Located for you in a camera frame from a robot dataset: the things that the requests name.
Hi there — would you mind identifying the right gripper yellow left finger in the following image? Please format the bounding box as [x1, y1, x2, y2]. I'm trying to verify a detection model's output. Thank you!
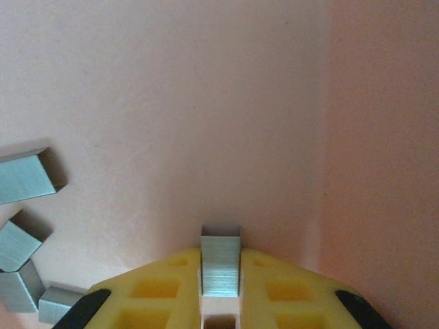
[51, 246, 202, 329]

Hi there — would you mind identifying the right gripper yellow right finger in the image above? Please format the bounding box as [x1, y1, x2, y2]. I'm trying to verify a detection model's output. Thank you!
[239, 247, 394, 329]

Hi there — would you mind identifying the grey staple block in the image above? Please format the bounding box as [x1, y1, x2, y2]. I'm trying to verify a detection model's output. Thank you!
[0, 208, 54, 272]
[0, 259, 46, 314]
[38, 286, 89, 325]
[200, 224, 244, 297]
[0, 147, 69, 206]

